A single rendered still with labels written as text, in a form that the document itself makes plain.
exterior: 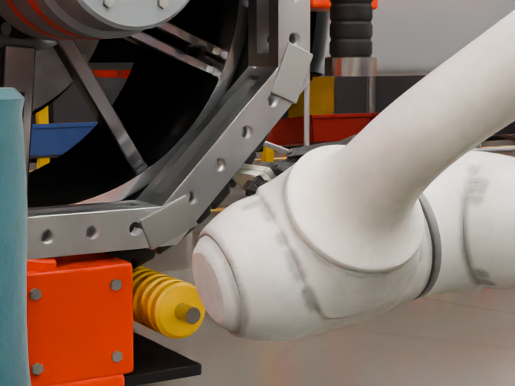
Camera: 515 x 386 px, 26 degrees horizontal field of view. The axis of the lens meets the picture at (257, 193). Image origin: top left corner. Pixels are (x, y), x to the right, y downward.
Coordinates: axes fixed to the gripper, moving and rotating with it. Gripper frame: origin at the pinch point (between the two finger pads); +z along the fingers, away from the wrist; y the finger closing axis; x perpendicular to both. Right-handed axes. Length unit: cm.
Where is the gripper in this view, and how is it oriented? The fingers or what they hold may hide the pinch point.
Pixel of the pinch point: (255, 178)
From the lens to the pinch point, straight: 116.2
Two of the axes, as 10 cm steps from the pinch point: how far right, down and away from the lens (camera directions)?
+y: 6.0, -7.5, 2.8
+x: -6.0, -6.6, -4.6
